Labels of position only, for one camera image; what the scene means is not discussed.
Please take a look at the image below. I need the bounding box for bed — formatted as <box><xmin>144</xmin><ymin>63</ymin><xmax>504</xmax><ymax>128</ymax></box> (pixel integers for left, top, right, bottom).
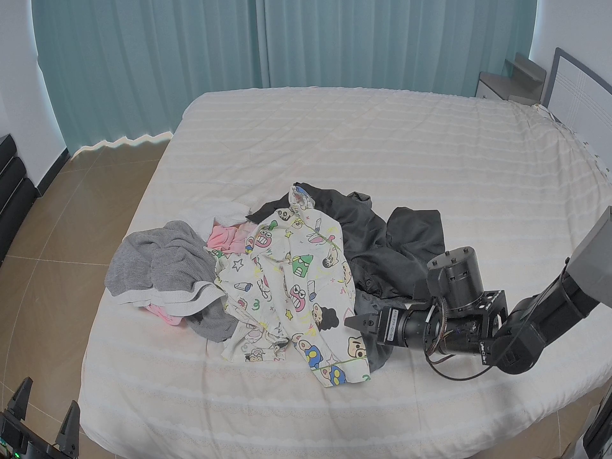
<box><xmin>76</xmin><ymin>48</ymin><xmax>612</xmax><ymax>448</ymax></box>

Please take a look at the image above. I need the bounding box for grey bedside table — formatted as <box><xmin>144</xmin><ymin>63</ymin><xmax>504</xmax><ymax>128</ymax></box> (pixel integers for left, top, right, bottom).
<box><xmin>476</xmin><ymin>53</ymin><xmax>547</xmax><ymax>107</ymax></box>

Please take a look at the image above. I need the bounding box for white printed pillow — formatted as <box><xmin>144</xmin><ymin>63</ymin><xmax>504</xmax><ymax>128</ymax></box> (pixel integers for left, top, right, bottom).
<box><xmin>531</xmin><ymin>103</ymin><xmax>612</xmax><ymax>190</ymax></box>

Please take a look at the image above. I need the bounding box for light grey garment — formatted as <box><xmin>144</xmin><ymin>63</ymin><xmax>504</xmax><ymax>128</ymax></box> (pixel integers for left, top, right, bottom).
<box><xmin>105</xmin><ymin>220</ymin><xmax>240</xmax><ymax>344</ymax></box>

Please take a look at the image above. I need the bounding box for white printed pyjama top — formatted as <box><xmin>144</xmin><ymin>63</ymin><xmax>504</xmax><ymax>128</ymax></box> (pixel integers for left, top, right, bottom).
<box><xmin>213</xmin><ymin>183</ymin><xmax>372</xmax><ymax>389</ymax></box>

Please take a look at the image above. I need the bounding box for black garment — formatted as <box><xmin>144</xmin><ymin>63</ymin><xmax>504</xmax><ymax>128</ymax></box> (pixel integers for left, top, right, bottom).
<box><xmin>246</xmin><ymin>183</ymin><xmax>446</xmax><ymax>305</ymax></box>

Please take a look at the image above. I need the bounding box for black cable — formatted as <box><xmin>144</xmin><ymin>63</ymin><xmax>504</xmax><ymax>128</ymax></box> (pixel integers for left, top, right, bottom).
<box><xmin>426</xmin><ymin>349</ymin><xmax>495</xmax><ymax>382</ymax></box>

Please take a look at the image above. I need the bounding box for black padded sofa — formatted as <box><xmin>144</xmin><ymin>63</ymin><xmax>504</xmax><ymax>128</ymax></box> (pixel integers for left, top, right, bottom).
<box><xmin>0</xmin><ymin>134</ymin><xmax>38</xmax><ymax>264</ymax></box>

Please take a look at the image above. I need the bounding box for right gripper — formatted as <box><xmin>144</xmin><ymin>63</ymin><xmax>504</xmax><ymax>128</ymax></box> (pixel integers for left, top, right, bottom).
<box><xmin>366</xmin><ymin>304</ymin><xmax>434</xmax><ymax>351</ymax></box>

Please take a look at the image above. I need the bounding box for pink garment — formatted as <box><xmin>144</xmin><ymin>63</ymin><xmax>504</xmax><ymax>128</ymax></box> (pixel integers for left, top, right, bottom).
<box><xmin>143</xmin><ymin>220</ymin><xmax>260</xmax><ymax>327</ymax></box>

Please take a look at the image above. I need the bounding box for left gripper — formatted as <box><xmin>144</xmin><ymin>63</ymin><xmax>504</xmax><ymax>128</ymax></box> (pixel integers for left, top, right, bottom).
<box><xmin>0</xmin><ymin>377</ymin><xmax>82</xmax><ymax>459</ymax></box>

